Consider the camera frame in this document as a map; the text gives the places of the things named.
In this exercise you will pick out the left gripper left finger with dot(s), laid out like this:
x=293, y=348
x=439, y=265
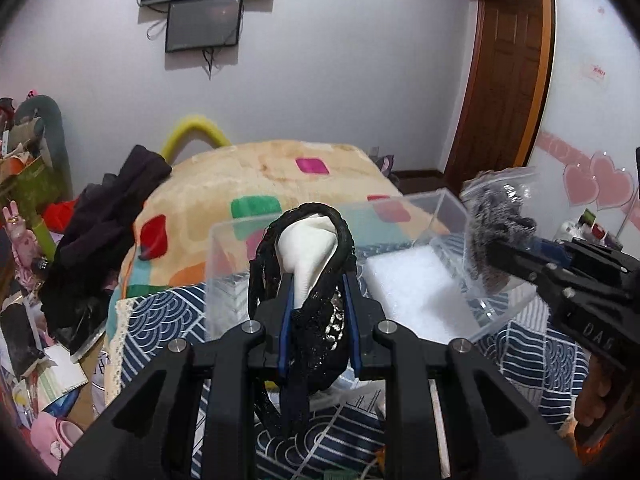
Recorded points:
x=286, y=300

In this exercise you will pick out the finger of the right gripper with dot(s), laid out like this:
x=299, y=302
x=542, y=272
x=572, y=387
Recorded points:
x=550, y=251
x=526, y=261

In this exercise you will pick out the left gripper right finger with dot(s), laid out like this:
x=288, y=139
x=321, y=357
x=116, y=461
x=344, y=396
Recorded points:
x=352, y=327

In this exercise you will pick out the grey fuzzy scrunchie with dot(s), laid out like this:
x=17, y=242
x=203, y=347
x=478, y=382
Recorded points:
x=500, y=209

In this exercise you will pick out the black lace white cloth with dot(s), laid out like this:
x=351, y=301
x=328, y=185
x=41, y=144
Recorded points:
x=313, y=242

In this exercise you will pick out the white foam block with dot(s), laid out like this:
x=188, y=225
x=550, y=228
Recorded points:
x=417, y=291

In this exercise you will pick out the white wardrobe sliding door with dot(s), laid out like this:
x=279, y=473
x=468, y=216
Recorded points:
x=585, y=152

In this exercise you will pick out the navy white patterned tablecloth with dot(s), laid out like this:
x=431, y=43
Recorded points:
x=346, y=433

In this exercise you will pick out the colourful patterned beige blanket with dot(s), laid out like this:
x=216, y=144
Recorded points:
x=244, y=181

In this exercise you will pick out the brown wooden door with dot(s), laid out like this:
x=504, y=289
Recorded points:
x=506, y=89

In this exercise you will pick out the dark clothes pile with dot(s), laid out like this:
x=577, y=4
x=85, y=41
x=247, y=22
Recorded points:
x=77, y=290

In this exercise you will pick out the yellow curved foam tube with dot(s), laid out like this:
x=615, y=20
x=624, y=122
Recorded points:
x=192, y=127

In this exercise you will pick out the pink bunny plush toy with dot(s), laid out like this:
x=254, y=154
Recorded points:
x=31, y=264

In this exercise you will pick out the pink slipper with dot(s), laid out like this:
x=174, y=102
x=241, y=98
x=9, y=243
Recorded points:
x=53, y=438

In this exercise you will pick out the green cardboard box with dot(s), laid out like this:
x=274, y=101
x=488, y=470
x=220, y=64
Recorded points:
x=33, y=189

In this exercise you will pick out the grey green upholstered chair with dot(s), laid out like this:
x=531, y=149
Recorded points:
x=50, y=127

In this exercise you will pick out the small black wall monitor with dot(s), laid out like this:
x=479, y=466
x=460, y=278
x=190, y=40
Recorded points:
x=203, y=24

